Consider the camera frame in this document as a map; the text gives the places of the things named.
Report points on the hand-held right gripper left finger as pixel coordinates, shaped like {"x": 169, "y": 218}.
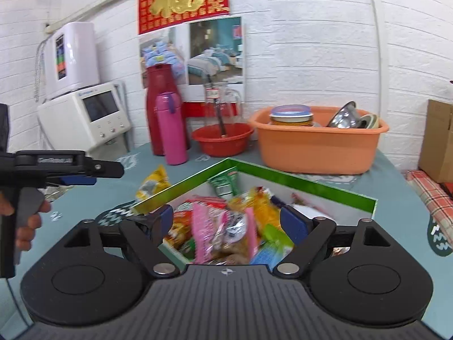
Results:
{"x": 164, "y": 221}

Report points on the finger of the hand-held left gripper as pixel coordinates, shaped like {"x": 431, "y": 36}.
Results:
{"x": 106, "y": 170}
{"x": 78, "y": 181}

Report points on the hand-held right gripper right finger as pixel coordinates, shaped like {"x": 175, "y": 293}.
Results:
{"x": 292, "y": 223}

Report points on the pile of assorted snacks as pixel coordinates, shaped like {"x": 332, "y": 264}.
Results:
{"x": 262, "y": 205}

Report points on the pink-edged snack packet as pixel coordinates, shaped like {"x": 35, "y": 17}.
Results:
{"x": 201, "y": 233}

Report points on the green cardboard box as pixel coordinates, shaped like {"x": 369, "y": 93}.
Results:
{"x": 336, "y": 202}

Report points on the person's left hand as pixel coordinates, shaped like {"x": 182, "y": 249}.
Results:
{"x": 28, "y": 235}

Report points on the yellow snack packet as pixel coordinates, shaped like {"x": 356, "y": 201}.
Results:
{"x": 152, "y": 184}

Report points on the white appliance with screen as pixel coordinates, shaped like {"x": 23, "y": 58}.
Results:
{"x": 88, "y": 120}

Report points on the pink thermos bottle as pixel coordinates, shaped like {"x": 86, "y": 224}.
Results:
{"x": 171, "y": 131}

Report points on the orange plastic tub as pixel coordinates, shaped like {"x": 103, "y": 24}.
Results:
{"x": 318, "y": 148}

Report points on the red plastic basin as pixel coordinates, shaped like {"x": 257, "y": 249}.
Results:
{"x": 223, "y": 146}

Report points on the red thermos jug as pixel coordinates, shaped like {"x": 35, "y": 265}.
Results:
{"x": 159, "y": 85}

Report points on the teal printed tablecloth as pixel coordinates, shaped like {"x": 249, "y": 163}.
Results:
{"x": 389, "y": 191}

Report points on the blue-lid container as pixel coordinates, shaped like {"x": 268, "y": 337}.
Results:
{"x": 291, "y": 115}

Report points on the dark long spoon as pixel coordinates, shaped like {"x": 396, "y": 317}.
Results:
{"x": 220, "y": 120}

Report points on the steel bowl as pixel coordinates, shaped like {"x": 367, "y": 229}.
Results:
{"x": 345, "y": 115}

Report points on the small metal bowl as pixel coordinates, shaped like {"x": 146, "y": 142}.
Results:
{"x": 370, "y": 121}

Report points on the glass pitcher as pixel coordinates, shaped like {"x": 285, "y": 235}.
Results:
{"x": 230, "y": 102}

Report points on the plaid cloth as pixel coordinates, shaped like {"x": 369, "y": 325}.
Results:
{"x": 428, "y": 194}

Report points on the large cardboard box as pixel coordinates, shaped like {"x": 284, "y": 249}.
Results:
{"x": 439, "y": 138}

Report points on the white wall water purifier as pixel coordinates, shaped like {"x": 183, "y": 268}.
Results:
{"x": 76, "y": 56}

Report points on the bedding wall poster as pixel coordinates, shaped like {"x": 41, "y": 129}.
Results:
{"x": 212, "y": 49}

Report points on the red gold wall hanging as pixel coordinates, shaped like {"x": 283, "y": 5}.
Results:
{"x": 184, "y": 0}

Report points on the white wall pipe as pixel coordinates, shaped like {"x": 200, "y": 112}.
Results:
{"x": 377, "y": 42}

